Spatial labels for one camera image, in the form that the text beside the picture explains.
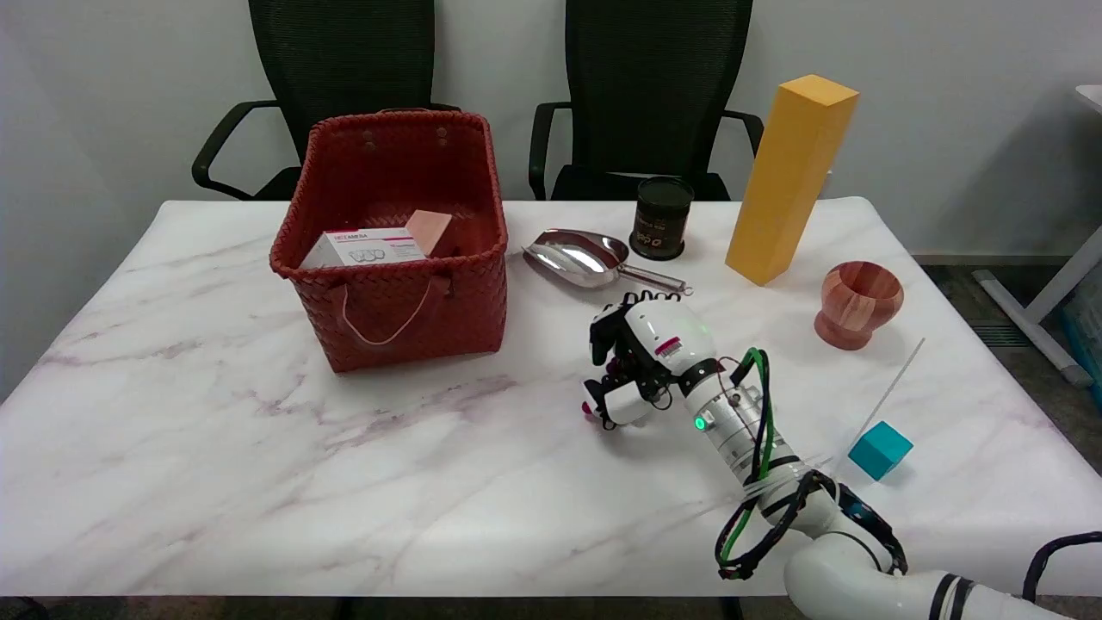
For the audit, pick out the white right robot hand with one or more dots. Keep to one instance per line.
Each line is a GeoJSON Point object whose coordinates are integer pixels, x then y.
{"type": "Point", "coordinates": [665, 336]}

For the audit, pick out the purple grape bunch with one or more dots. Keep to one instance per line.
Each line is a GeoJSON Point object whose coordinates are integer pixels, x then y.
{"type": "Point", "coordinates": [588, 410]}

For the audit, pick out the yellow rectangular box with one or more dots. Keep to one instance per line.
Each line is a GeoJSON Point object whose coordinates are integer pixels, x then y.
{"type": "Point", "coordinates": [788, 176]}

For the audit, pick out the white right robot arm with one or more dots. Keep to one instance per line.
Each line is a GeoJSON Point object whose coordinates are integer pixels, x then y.
{"type": "Point", "coordinates": [839, 564]}

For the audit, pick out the silver metal scoop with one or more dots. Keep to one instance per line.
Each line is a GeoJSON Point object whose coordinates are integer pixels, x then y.
{"type": "Point", "coordinates": [578, 257]}

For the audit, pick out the black round tin can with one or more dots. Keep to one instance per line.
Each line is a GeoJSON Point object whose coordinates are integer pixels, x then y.
{"type": "Point", "coordinates": [660, 217]}

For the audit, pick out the wooden cup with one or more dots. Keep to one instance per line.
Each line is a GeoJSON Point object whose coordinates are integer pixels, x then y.
{"type": "Point", "coordinates": [857, 306]}

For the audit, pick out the thin white zip tie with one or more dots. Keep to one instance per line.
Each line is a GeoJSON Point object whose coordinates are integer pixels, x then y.
{"type": "Point", "coordinates": [891, 387]}

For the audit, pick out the teal cube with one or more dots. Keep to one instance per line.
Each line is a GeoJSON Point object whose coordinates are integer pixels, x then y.
{"type": "Point", "coordinates": [880, 449]}

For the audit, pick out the black mesh office chair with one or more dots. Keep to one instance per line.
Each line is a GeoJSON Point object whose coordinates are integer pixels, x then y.
{"type": "Point", "coordinates": [344, 60]}
{"type": "Point", "coordinates": [654, 77]}

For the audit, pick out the pink block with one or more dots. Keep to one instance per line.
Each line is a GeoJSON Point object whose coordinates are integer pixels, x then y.
{"type": "Point", "coordinates": [428, 229]}

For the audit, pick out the red woven basket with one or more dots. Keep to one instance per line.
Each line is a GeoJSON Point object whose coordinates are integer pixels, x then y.
{"type": "Point", "coordinates": [405, 319]}

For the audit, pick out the white pink printed carton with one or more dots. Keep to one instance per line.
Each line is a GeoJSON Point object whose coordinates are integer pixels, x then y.
{"type": "Point", "coordinates": [366, 248]}

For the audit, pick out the blue bin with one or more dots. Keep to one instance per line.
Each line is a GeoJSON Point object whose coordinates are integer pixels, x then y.
{"type": "Point", "coordinates": [1086, 331]}

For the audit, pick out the white desk frame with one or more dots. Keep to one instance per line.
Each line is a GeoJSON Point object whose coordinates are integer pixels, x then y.
{"type": "Point", "coordinates": [1037, 314]}

